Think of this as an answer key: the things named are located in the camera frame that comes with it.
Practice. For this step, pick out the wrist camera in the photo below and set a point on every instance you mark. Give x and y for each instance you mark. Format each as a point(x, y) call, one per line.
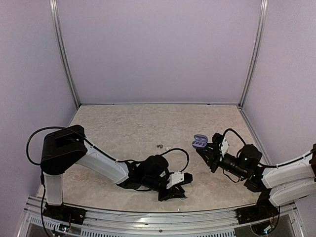
point(220, 144)
point(179, 178)

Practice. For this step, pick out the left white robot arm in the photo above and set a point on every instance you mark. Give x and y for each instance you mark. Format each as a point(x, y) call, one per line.
point(68, 146)

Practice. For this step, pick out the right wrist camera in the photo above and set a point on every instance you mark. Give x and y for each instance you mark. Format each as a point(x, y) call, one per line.
point(220, 144)

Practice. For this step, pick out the left aluminium corner post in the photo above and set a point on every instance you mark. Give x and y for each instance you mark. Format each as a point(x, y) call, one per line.
point(62, 52)

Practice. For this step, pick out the aluminium corner post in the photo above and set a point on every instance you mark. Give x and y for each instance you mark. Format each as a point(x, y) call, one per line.
point(255, 52)
point(62, 52)

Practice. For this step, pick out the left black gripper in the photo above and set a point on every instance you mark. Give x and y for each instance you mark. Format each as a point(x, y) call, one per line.
point(171, 193)

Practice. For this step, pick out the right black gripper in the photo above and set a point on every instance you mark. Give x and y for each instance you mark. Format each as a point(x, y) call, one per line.
point(212, 162)

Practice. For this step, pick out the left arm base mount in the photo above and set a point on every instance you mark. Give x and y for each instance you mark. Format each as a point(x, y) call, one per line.
point(65, 213)

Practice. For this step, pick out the aluminium front rail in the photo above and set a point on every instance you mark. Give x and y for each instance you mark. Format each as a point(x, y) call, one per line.
point(112, 223)

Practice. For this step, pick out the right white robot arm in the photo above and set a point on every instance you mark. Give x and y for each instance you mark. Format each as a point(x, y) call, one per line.
point(279, 184)

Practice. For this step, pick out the purple earbud charging case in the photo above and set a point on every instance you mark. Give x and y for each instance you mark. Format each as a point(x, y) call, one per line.
point(200, 141)

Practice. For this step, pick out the right aluminium corner post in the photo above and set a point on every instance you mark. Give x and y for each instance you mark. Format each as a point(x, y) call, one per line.
point(255, 52)

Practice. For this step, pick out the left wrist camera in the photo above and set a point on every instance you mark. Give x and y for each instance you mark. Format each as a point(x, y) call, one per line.
point(179, 178)

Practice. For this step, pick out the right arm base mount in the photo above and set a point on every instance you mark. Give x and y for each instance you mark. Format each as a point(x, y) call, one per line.
point(261, 210)

